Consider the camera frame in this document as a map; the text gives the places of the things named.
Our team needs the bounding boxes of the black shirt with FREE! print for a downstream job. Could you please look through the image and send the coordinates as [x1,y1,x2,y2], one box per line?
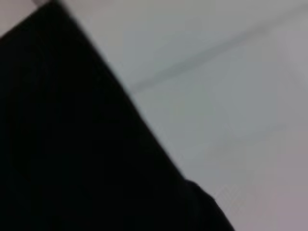
[0,0,237,231]

